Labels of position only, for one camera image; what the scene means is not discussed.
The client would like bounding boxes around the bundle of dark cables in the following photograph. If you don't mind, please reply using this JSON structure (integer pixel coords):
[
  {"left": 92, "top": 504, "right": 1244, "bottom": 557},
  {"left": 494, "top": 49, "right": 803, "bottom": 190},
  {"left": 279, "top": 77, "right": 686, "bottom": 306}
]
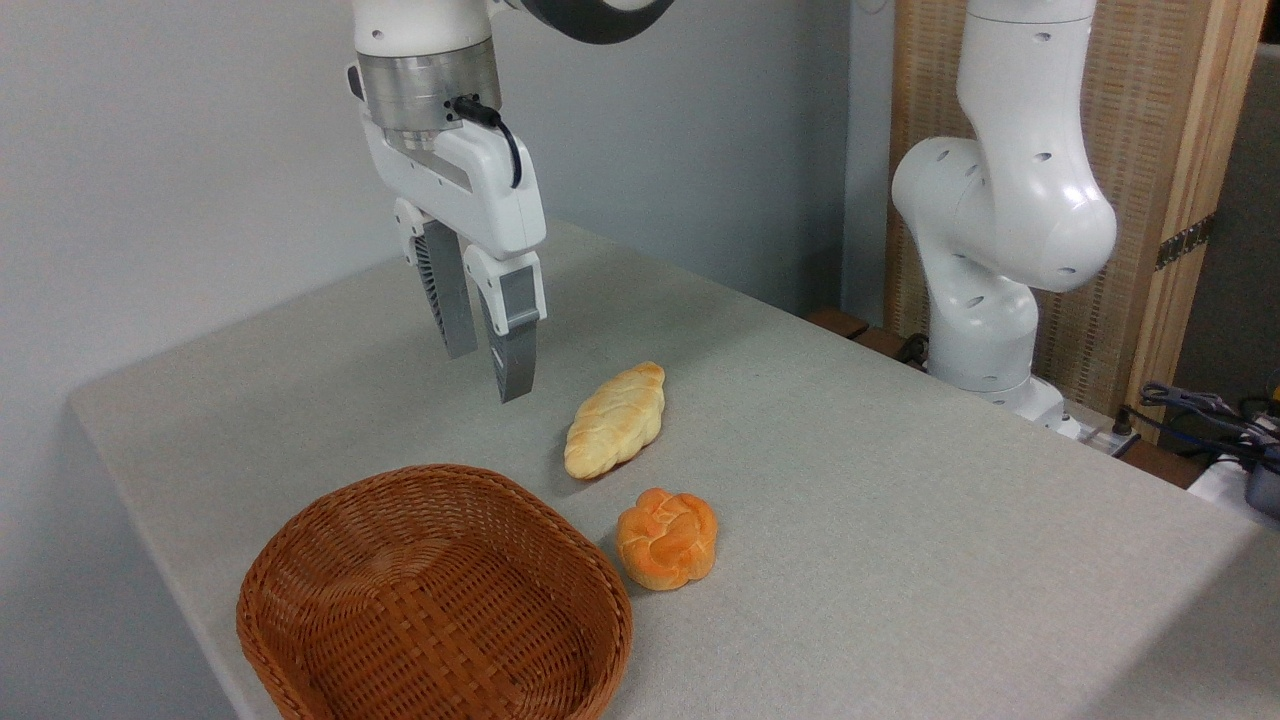
[{"left": 1112, "top": 381, "right": 1280, "bottom": 473}]

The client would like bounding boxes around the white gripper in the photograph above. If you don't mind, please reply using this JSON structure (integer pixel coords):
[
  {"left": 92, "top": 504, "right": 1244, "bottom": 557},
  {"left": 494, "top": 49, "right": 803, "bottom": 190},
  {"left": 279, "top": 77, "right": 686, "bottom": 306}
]
[{"left": 360, "top": 112, "right": 548, "bottom": 404}]

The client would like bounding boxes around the wooden woven screen panel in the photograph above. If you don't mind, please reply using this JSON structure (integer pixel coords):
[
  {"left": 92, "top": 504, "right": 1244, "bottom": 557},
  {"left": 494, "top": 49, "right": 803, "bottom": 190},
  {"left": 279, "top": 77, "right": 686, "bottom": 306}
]
[{"left": 884, "top": 0, "right": 1269, "bottom": 443}]

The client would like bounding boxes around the round orange knotted bread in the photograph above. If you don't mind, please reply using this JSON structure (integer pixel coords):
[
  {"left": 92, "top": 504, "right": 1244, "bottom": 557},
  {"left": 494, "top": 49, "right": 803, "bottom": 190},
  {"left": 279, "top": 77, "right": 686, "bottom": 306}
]
[{"left": 616, "top": 488, "right": 720, "bottom": 592}]

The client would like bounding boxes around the brown wicker basket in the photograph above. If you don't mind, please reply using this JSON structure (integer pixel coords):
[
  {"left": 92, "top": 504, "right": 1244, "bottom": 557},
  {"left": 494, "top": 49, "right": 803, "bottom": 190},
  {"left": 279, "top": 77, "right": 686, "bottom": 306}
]
[{"left": 236, "top": 463, "right": 634, "bottom": 720}]

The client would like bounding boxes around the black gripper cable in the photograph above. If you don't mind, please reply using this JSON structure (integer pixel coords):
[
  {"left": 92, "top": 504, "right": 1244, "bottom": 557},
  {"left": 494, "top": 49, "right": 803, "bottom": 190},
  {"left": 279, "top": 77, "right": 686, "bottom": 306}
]
[{"left": 452, "top": 95, "right": 524, "bottom": 190}]

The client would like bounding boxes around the metal screen hinge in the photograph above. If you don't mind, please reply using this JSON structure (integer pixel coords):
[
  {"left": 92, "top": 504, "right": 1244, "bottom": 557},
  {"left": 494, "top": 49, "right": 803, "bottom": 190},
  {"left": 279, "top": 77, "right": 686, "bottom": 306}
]
[{"left": 1154, "top": 212, "right": 1218, "bottom": 272}]

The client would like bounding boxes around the long pale bread loaf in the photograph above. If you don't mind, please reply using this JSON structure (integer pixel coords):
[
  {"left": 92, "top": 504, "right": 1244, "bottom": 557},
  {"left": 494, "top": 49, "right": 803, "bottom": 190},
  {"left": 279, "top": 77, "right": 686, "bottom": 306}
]
[{"left": 563, "top": 361, "right": 667, "bottom": 481}]

